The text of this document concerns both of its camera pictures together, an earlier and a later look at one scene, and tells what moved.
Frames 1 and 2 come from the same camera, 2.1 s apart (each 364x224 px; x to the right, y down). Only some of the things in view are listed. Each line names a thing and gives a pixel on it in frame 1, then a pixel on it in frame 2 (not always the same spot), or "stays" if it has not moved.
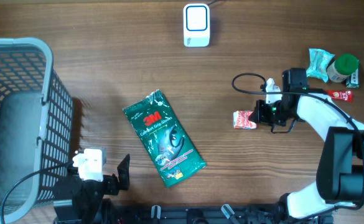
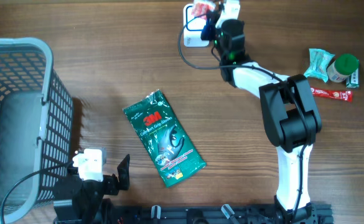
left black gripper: (112, 186) stays
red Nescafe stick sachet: (343, 95) stays
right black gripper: (258, 115) to (210, 23)
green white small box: (353, 81) stays
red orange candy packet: (241, 120) to (200, 9)
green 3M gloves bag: (164, 139) stays
